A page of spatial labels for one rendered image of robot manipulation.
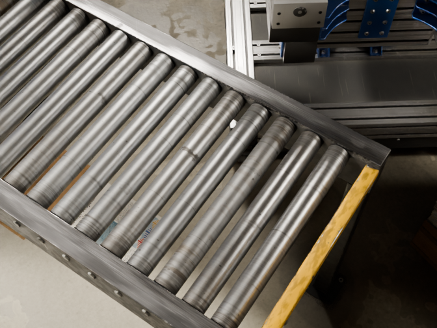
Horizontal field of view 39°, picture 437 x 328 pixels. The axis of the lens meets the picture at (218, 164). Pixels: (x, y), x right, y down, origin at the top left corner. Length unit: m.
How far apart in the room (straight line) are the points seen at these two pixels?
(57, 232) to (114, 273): 0.15
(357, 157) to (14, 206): 0.70
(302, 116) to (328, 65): 0.88
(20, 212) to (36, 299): 0.83
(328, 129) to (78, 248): 0.57
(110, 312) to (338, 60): 1.14
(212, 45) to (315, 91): 0.57
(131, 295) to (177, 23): 1.63
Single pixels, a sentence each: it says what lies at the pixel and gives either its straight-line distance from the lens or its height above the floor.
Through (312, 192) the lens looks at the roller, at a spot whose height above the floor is 0.80.
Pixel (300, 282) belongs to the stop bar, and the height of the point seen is 0.82.
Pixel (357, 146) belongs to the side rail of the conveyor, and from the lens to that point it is 1.31.
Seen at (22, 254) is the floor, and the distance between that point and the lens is 2.15.
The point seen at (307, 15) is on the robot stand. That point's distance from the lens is 1.63.
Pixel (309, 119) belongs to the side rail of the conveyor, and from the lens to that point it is 1.34.
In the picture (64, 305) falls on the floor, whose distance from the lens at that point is 2.05.
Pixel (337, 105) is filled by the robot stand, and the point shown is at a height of 0.23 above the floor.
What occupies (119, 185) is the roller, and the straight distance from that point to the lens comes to 1.26.
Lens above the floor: 1.89
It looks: 59 degrees down
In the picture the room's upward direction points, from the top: 2 degrees counter-clockwise
